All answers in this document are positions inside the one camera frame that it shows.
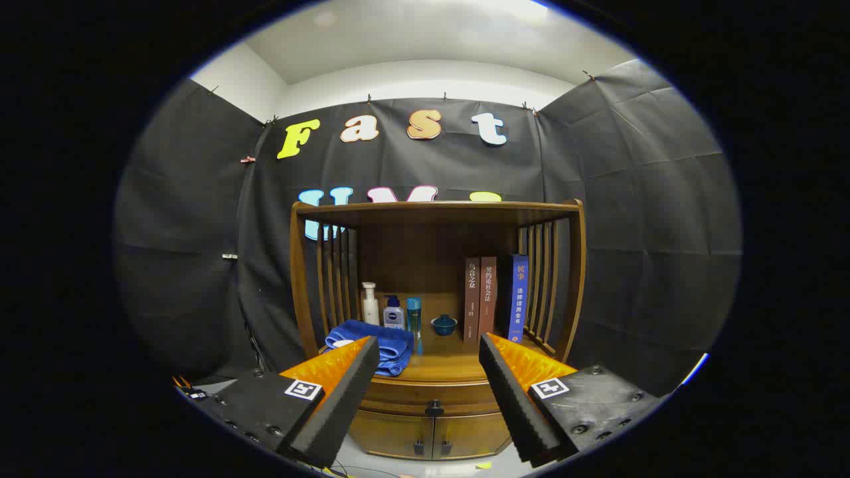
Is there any black backdrop cloth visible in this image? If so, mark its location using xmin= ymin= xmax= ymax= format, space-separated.
xmin=114 ymin=58 xmax=742 ymax=399

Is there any folded blue towel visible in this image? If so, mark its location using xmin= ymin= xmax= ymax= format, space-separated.
xmin=325 ymin=319 xmax=416 ymax=378

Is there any wooden cabinet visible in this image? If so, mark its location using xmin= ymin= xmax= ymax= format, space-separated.
xmin=290 ymin=199 xmax=588 ymax=461

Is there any black device with orange wires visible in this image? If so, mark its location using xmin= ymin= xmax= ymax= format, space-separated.
xmin=173 ymin=375 xmax=211 ymax=401

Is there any white pump bottle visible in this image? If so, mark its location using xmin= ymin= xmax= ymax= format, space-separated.
xmin=361 ymin=282 xmax=381 ymax=326

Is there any reddish brown book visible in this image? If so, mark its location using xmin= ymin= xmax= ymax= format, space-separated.
xmin=479 ymin=256 xmax=497 ymax=338

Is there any wooden cabinet door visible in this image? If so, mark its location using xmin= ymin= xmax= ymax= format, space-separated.
xmin=433 ymin=412 xmax=512 ymax=461
xmin=349 ymin=410 xmax=436 ymax=460

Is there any blue book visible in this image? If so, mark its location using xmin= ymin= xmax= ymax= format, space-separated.
xmin=508 ymin=254 xmax=530 ymax=343

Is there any black floor cable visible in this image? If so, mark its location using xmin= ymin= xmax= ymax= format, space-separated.
xmin=331 ymin=458 xmax=402 ymax=478

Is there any wooden drawer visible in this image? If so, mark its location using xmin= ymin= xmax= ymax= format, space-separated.
xmin=359 ymin=380 xmax=507 ymax=418

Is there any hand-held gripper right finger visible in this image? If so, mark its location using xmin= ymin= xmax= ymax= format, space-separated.
xmin=478 ymin=332 xmax=665 ymax=468

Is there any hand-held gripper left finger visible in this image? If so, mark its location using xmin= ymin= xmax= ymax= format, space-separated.
xmin=197 ymin=335 xmax=381 ymax=469

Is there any wooden countertop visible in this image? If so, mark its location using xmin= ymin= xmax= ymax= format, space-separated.
xmin=321 ymin=332 xmax=558 ymax=386

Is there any dark brown book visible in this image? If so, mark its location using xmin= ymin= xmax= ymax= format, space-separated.
xmin=464 ymin=258 xmax=481 ymax=344

